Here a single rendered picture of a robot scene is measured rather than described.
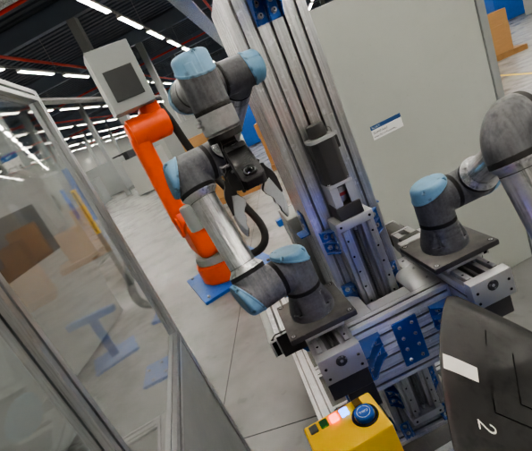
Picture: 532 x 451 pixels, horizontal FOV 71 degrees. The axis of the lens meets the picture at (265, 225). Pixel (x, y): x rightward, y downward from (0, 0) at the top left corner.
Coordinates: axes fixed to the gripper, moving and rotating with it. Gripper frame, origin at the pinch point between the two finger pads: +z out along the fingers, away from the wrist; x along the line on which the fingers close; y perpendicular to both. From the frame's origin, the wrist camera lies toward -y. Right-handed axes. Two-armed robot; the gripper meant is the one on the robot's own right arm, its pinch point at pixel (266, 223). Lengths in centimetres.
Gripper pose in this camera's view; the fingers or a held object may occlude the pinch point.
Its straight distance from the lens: 77.2
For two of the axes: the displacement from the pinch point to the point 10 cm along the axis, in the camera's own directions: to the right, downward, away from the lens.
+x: -8.9, 4.5, -1.1
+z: 4.0, 8.7, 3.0
